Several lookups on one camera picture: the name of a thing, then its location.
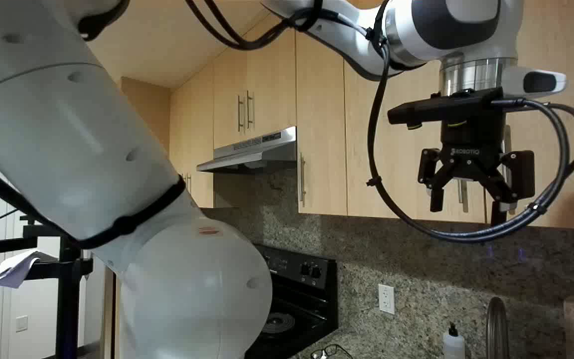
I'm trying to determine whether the black metal stand frame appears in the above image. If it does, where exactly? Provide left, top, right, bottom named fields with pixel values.
left=0, top=152, right=96, bottom=359

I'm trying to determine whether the black kitchen stove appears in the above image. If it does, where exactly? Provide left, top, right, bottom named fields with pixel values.
left=244, top=242, right=341, bottom=359

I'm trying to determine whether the narrow light wood cupboard door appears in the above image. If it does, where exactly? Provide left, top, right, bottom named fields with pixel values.
left=296, top=28, right=349, bottom=218

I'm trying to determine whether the white wall outlet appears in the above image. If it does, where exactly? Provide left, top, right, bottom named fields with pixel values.
left=377, top=282, right=397, bottom=315

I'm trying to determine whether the white soap dispenser bottle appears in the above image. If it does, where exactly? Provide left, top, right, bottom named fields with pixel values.
left=441, top=321, right=467, bottom=359

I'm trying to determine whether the metal kitchen faucet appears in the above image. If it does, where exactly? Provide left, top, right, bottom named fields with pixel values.
left=485, top=295, right=513, bottom=359

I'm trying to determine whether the stainless steel range hood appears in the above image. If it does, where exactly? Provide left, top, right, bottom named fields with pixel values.
left=196, top=126, right=299, bottom=176

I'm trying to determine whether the crumpled white paper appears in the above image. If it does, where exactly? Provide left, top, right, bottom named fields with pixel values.
left=0, top=248, right=60, bottom=289

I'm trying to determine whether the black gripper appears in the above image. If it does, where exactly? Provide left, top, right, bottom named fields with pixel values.
left=417, top=104, right=537, bottom=228

